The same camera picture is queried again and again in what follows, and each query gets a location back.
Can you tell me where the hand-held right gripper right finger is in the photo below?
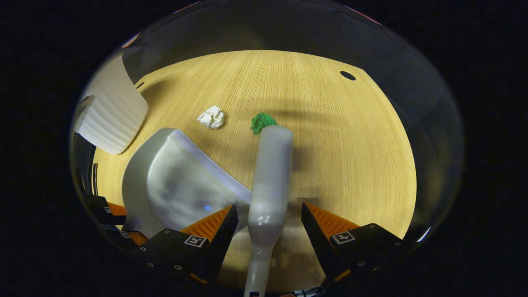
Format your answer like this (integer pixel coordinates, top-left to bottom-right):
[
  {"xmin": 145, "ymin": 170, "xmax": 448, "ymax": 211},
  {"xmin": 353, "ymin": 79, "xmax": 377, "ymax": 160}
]
[{"xmin": 301, "ymin": 202, "xmax": 409, "ymax": 284}]

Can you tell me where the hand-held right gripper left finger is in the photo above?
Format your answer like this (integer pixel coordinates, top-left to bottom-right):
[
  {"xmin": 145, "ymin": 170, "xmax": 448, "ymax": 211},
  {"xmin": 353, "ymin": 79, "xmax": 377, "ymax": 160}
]
[{"xmin": 132, "ymin": 204, "xmax": 239, "ymax": 286}]

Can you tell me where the white dustpan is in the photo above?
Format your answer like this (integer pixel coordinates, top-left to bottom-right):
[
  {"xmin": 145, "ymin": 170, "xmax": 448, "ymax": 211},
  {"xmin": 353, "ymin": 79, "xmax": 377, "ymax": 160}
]
[{"xmin": 122, "ymin": 127, "xmax": 253, "ymax": 238}]

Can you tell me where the small white broom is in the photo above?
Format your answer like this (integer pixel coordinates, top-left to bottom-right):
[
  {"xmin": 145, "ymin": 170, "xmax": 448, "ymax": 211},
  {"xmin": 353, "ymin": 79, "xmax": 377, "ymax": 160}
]
[{"xmin": 243, "ymin": 125, "xmax": 294, "ymax": 297}]

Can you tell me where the white ribbed garbage bin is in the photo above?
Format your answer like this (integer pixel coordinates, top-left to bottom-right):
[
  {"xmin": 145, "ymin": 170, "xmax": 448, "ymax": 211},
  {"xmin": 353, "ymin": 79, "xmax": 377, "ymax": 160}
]
[{"xmin": 74, "ymin": 55, "xmax": 149, "ymax": 156}]

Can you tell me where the white paper ball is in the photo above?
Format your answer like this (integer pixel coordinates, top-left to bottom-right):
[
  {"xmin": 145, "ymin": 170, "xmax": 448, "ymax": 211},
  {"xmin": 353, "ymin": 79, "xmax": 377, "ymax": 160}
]
[{"xmin": 197, "ymin": 106, "xmax": 225, "ymax": 130}]

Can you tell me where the green paper ball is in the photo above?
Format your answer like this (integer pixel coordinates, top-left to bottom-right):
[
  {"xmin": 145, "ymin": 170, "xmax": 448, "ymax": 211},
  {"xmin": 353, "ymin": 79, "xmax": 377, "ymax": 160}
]
[{"xmin": 250, "ymin": 112, "xmax": 278, "ymax": 135}]

